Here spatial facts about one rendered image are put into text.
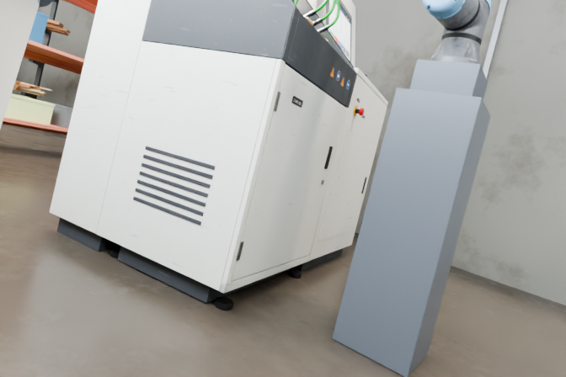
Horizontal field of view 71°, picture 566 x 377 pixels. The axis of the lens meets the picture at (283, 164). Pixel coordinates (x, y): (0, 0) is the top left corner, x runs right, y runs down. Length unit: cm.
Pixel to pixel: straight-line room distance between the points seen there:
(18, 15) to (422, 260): 109
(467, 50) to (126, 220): 123
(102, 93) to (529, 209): 278
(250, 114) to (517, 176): 241
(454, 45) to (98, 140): 126
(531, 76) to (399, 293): 245
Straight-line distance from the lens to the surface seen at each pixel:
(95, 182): 162
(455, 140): 120
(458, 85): 126
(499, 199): 328
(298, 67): 131
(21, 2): 29
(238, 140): 122
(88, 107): 170
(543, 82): 340
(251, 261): 134
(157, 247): 140
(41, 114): 377
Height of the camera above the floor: 53
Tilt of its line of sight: 2 degrees down
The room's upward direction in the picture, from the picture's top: 14 degrees clockwise
